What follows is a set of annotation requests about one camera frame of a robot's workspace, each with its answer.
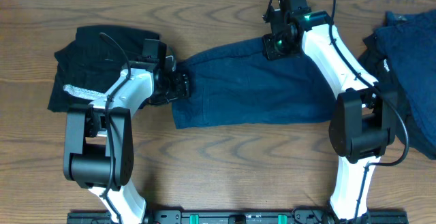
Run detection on navy blue shorts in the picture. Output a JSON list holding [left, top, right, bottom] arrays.
[[172, 38, 335, 129]]

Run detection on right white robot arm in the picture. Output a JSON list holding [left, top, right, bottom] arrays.
[[263, 8, 396, 223]]

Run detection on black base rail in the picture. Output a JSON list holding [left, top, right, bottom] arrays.
[[67, 210, 409, 224]]

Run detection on folded black shorts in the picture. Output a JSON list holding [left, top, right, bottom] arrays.
[[48, 25, 159, 112]]

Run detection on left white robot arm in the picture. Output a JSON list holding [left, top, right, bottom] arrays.
[[63, 62, 190, 223]]

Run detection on navy clothes pile right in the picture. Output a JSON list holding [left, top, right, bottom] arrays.
[[375, 10, 435, 160]]

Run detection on black garment in pile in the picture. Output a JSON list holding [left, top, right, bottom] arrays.
[[358, 33, 417, 148]]

